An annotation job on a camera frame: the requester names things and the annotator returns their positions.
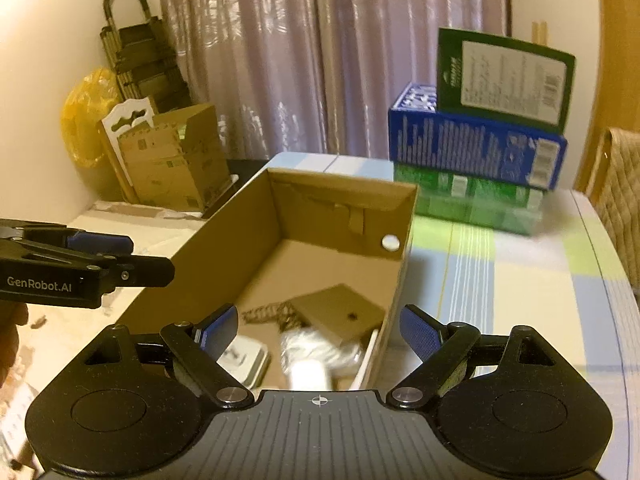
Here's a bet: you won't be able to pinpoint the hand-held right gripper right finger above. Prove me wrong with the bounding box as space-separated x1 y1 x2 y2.
386 304 560 409

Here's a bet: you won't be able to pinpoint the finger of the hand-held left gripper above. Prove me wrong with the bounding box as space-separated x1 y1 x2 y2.
25 241 176 289
0 219 135 257

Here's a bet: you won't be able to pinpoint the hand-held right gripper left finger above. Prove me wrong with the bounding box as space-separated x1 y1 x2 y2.
80 303 256 409

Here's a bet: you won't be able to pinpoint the white power adapter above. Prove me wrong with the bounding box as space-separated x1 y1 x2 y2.
222 336 271 388

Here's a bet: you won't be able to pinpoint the gold braided cord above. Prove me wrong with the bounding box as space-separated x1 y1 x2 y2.
241 302 303 333

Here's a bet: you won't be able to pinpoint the gold box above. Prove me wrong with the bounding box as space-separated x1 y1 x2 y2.
289 283 387 347

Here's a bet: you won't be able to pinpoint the white remote control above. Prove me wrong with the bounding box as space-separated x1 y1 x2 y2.
289 359 335 391

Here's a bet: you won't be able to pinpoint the cardboard box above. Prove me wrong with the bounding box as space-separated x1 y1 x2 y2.
115 166 418 391

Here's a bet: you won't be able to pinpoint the person's left hand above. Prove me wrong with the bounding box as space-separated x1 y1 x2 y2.
0 302 30 386

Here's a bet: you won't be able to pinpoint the small stacked cardboard boxes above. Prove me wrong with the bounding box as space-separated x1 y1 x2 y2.
117 103 232 213

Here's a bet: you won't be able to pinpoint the yellow plastic bag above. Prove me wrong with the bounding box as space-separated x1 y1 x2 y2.
60 66 123 168

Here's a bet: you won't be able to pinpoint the white carved board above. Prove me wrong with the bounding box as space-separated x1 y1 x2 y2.
96 96 157 201

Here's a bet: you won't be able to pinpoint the light green clear box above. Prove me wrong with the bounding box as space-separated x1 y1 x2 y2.
392 162 546 237

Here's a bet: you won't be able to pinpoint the black folding ladder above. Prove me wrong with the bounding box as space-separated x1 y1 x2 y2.
102 0 193 113

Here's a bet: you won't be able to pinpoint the blue carton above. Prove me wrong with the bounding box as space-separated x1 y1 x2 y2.
387 81 568 191

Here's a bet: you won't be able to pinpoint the chair with quilted cover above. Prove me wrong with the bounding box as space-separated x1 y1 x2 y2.
582 127 640 306

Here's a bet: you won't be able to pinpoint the mauve curtain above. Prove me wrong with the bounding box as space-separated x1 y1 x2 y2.
156 0 511 161

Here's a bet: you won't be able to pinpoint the dark green carton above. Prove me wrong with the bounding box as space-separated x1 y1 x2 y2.
436 27 577 135

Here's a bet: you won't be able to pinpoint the wooden door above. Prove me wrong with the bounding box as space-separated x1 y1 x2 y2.
570 0 640 196

